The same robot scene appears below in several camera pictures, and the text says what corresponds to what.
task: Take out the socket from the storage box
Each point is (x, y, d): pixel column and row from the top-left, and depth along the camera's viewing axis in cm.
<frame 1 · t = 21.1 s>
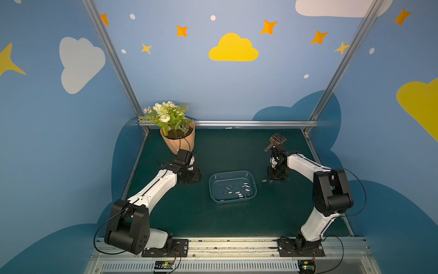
left hand: (197, 175, 88), fingers open
right hand: (274, 176, 95), fingers open
terracotta ribbed flower pot: (186, 141, 83), point 25 cm above the table
artificial white flower plant: (170, 116, 87), point 31 cm above the table
teal plastic storage box: (232, 186, 95), on the table

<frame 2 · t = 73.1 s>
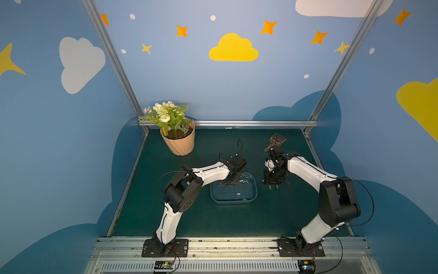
left hand: (233, 178, 95), fingers closed
right hand: (269, 181, 91), fingers open
the named things where they were.

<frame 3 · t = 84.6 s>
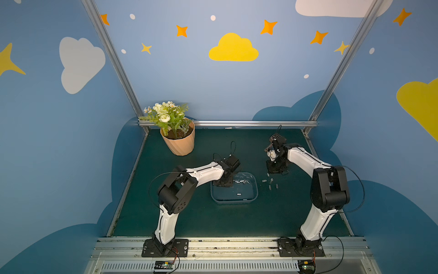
left hand: (226, 181, 95), fingers open
right hand: (273, 169, 95), fingers closed
the named things where they were.

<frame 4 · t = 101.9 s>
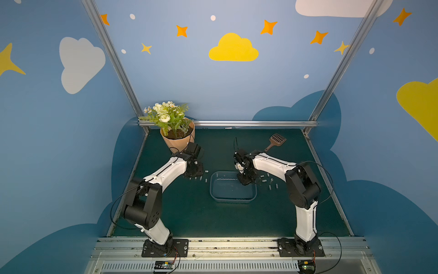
left hand: (198, 170, 92), fingers open
right hand: (247, 180, 95), fingers closed
brown grid brush tool: (276, 140, 117), on the table
the other named things where they were.

